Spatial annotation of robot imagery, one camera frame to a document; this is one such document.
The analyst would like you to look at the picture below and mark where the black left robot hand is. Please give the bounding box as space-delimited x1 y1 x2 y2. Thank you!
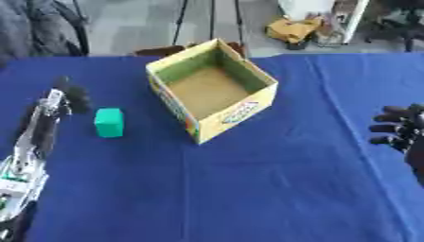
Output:
18 75 93 160

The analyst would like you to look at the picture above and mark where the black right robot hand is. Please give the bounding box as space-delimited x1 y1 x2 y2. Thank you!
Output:
367 102 424 187

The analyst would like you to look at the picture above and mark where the open cardboard box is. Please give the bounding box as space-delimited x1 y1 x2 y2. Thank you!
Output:
144 38 280 146

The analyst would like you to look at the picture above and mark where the green block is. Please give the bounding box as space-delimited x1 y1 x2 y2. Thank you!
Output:
93 107 126 139

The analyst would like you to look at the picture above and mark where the brown wooden chair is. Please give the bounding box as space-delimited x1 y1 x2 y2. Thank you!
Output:
131 42 249 59

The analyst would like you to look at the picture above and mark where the black chair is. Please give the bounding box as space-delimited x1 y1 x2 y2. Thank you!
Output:
362 0 424 53

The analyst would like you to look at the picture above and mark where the yellow bag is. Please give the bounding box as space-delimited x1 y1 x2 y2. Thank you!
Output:
263 16 327 51

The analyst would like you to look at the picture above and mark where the white board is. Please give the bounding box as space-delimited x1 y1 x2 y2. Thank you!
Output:
276 0 373 45

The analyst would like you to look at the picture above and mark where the black tripod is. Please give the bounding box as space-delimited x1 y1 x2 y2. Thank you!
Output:
170 0 249 47

